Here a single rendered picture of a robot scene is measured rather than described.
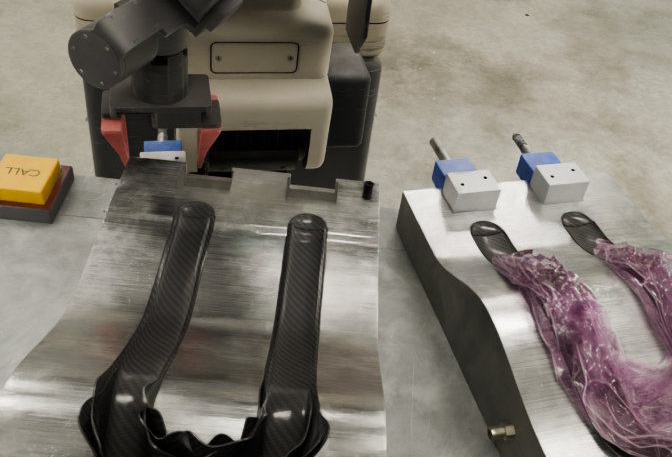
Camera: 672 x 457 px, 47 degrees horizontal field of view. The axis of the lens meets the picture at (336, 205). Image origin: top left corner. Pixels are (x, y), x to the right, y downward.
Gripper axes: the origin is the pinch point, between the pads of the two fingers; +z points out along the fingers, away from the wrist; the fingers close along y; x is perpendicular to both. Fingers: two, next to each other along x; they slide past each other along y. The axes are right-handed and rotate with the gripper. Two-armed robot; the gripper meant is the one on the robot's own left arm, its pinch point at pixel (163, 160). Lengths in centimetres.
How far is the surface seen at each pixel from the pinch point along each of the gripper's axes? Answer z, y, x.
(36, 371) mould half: -8.0, -9.0, -34.8
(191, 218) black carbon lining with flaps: -3.7, 2.4, -14.4
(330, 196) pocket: -2.4, 17.0, -10.2
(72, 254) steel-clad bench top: 4.9, -9.6, -9.5
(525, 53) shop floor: 83, 136, 173
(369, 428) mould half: -8.7, 13.1, -42.4
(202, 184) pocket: -2.0, 3.9, -7.1
